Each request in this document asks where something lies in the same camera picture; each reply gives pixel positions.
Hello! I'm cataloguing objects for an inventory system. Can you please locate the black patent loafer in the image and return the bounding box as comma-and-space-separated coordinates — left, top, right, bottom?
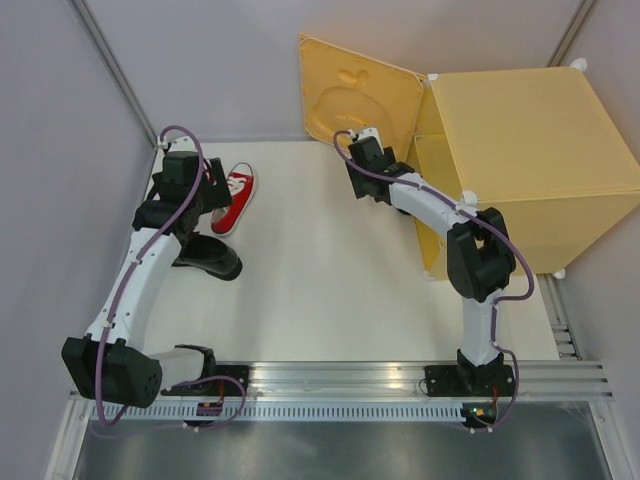
172, 234, 243, 281

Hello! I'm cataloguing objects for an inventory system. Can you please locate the yellow cabinet door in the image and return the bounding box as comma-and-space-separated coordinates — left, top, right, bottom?
299, 33, 426, 161

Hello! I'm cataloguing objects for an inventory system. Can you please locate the red canvas sneaker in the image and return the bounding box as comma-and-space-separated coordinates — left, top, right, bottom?
211, 174, 234, 223
210, 162, 257, 237

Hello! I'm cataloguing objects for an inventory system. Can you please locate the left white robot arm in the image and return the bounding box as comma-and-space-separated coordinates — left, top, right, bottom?
61, 151, 242, 408

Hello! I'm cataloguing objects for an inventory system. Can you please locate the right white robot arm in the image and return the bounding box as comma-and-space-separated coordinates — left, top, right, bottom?
347, 134, 516, 397

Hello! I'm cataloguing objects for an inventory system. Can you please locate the yellow plastic shoe cabinet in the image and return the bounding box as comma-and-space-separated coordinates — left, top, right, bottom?
408, 67, 639, 274

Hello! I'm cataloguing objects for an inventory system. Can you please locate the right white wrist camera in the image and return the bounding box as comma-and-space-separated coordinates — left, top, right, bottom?
349, 127, 382, 145

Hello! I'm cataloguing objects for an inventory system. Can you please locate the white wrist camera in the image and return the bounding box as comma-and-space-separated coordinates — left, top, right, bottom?
349, 127, 382, 145
157, 136, 197, 155

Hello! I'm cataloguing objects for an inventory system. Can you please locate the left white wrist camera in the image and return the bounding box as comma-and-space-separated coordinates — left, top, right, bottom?
157, 136, 197, 155

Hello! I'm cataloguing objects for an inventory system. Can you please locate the aluminium mounting rail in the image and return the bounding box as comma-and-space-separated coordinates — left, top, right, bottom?
242, 361, 613, 401

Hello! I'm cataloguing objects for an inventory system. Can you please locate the white slotted cable duct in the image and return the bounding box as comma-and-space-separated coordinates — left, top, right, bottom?
123, 401, 464, 422

